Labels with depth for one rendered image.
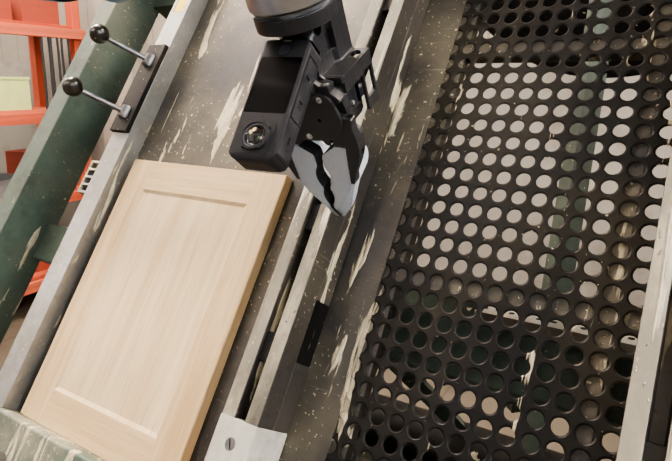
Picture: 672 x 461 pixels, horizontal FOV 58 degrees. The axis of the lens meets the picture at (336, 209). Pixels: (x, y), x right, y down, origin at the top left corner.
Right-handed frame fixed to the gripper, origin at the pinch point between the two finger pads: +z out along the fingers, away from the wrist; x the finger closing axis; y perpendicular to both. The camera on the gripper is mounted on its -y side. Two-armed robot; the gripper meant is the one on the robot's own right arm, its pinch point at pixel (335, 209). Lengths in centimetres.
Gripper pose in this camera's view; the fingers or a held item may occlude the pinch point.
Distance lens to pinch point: 60.9
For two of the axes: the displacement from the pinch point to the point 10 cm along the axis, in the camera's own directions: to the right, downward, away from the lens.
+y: 4.3, -6.1, 6.7
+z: 2.2, 7.9, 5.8
